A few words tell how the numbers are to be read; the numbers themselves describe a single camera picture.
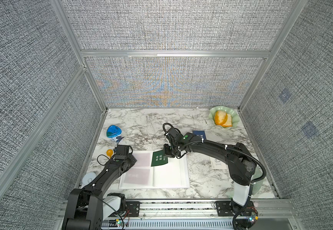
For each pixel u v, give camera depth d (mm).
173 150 701
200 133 1035
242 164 504
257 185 797
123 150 693
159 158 875
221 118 1040
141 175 850
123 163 639
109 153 923
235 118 1083
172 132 680
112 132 935
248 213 718
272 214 740
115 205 615
